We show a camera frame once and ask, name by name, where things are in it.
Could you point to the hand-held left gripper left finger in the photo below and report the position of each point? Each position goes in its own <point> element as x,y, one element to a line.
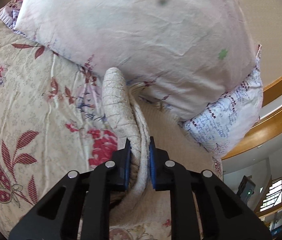
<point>127,163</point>

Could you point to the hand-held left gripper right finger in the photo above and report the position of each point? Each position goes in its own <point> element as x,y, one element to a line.
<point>153,166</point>

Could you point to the white lavender print pillow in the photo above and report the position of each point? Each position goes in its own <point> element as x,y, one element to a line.
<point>226,120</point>

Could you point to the black device with green light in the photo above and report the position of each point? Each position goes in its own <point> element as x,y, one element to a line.
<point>246,188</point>

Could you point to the floral bed sheet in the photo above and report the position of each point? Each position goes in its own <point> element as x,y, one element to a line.
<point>30,92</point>

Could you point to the wooden stair railing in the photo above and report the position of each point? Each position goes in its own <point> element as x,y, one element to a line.
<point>276,205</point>

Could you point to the white tree print pillow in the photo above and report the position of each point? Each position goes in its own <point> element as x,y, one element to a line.
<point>131,30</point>

